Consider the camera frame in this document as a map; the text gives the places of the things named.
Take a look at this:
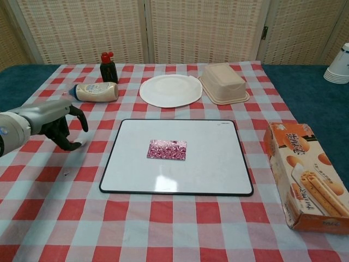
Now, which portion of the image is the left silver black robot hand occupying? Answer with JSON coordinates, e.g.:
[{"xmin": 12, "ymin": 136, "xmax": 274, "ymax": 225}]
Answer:
[{"xmin": 16, "ymin": 99, "xmax": 89, "ymax": 152}]

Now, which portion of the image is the pink patterned packet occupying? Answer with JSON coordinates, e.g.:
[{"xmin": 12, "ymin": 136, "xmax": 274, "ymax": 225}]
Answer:
[{"xmin": 147, "ymin": 139, "xmax": 189, "ymax": 162}]

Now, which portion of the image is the white rectangular board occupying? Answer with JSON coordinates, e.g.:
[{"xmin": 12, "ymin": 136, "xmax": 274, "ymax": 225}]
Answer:
[{"xmin": 99, "ymin": 118, "xmax": 254, "ymax": 197}]

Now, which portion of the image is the cream mayonnaise squeeze bottle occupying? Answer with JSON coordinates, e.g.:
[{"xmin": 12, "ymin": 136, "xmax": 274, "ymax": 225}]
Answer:
[{"xmin": 63, "ymin": 81, "xmax": 119, "ymax": 103}]

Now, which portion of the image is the red-capped soy sauce bottle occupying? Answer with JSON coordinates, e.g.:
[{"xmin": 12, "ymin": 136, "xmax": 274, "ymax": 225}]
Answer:
[{"xmin": 99, "ymin": 51, "xmax": 119, "ymax": 84}]

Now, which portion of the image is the woven folding screen panel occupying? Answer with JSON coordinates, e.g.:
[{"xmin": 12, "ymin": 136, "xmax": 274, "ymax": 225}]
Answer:
[
  {"xmin": 0, "ymin": 0, "xmax": 36, "ymax": 72},
  {"xmin": 257, "ymin": 0, "xmax": 341, "ymax": 66},
  {"xmin": 324, "ymin": 0, "xmax": 349, "ymax": 66},
  {"xmin": 146, "ymin": 0, "xmax": 270, "ymax": 64},
  {"xmin": 2, "ymin": 0, "xmax": 152, "ymax": 66}
]

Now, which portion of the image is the white paper plate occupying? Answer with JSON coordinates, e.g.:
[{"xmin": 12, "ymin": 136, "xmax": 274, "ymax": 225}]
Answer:
[{"xmin": 139, "ymin": 74, "xmax": 203, "ymax": 108}]

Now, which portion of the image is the red white checked tablecloth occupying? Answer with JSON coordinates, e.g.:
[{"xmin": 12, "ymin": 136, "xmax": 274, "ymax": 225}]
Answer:
[{"xmin": 0, "ymin": 61, "xmax": 349, "ymax": 262}]

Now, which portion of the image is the beige food container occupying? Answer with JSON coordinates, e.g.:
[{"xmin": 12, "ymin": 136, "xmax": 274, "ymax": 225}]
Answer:
[{"xmin": 198, "ymin": 63, "xmax": 251, "ymax": 105}]

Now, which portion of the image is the orange biscuit roll box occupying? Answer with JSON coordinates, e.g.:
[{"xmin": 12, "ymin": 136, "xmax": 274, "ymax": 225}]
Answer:
[{"xmin": 263, "ymin": 122, "xmax": 349, "ymax": 235}]

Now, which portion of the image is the white paper cup stack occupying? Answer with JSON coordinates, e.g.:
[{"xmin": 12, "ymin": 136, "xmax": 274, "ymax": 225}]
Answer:
[{"xmin": 323, "ymin": 42, "xmax": 349, "ymax": 85}]

